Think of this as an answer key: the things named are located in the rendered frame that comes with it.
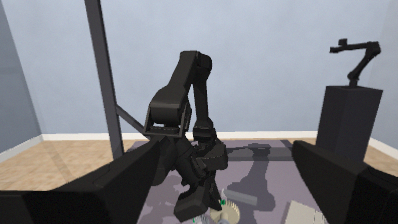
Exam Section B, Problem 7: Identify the camshaft with cream gear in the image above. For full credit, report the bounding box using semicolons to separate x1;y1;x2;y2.
210;199;240;224

